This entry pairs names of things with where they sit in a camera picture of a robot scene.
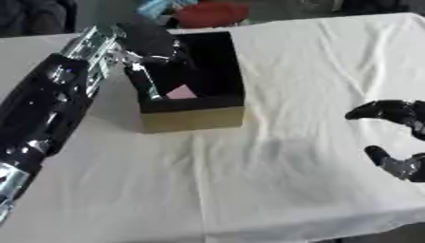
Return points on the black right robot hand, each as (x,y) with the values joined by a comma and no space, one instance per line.
(407,114)

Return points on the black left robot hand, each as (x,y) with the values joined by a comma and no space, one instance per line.
(152,47)

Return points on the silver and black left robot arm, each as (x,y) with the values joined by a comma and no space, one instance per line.
(41,101)

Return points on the tan cardboard box black inside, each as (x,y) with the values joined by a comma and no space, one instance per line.
(191,88)

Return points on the light blue object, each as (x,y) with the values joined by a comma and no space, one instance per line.
(158,8)

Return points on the pink flat object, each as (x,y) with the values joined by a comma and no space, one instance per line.
(181,93)

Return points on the red bag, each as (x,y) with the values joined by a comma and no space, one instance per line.
(212,14)

